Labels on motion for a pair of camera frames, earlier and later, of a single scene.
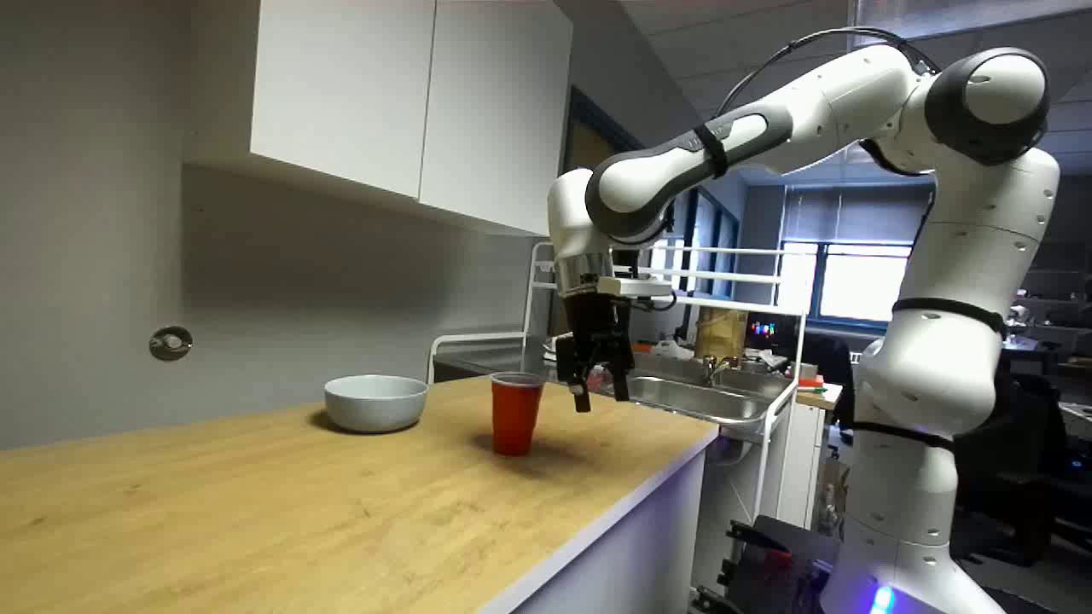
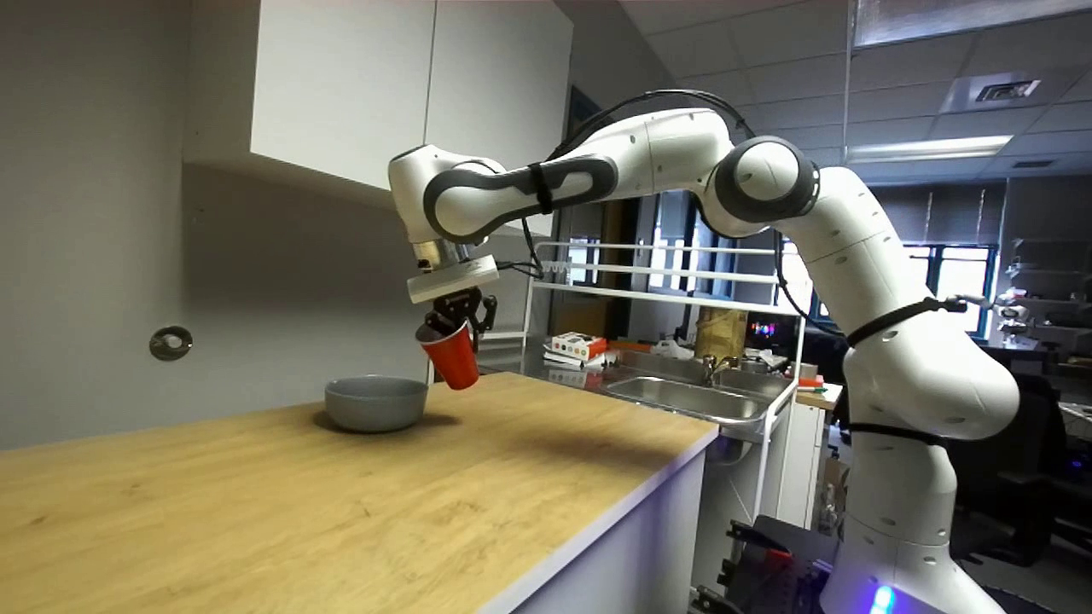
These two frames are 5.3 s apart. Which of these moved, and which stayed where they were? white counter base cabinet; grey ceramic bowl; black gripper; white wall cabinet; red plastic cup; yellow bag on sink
Moved: black gripper; red plastic cup
Stayed: white wall cabinet; white counter base cabinet; yellow bag on sink; grey ceramic bowl
